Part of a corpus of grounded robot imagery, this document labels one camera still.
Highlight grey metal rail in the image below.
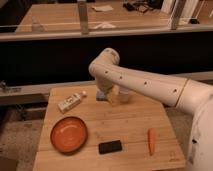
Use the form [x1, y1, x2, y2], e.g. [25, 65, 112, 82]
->
[0, 71, 213, 106]

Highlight white crumpled cloth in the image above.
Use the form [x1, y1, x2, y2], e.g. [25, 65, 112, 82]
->
[93, 22, 116, 29]

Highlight black rectangular block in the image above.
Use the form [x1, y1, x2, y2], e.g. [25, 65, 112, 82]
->
[98, 140, 122, 154]

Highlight orange carrot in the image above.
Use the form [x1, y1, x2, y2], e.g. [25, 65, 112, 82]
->
[148, 128, 156, 156]

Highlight blue sponge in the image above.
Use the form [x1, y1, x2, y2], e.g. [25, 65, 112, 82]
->
[96, 91, 107, 101]

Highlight grey metal post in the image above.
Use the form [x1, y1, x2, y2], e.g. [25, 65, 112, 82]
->
[169, 0, 186, 30]
[77, 0, 89, 34]

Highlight grey metal post right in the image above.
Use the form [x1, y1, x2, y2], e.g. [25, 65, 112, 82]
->
[169, 0, 186, 30]

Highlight wooden background table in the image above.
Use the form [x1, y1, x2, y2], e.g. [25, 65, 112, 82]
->
[16, 2, 170, 32]

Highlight white labelled bottle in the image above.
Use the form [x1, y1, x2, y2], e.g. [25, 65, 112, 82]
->
[58, 91, 87, 113]

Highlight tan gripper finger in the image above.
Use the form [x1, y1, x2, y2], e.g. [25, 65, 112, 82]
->
[107, 94, 114, 104]

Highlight grey metal post left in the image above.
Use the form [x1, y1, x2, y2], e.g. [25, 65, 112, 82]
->
[77, 0, 89, 34]

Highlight orange ceramic bowl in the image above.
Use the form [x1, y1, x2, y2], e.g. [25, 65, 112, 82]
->
[50, 116, 88, 153]

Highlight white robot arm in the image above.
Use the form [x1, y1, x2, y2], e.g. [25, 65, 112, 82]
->
[88, 48, 213, 171]

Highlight black cables and devices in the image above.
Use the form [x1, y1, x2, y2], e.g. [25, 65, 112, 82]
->
[122, 0, 151, 14]

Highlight white paper on table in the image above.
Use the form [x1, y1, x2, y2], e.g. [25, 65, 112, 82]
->
[91, 5, 113, 12]

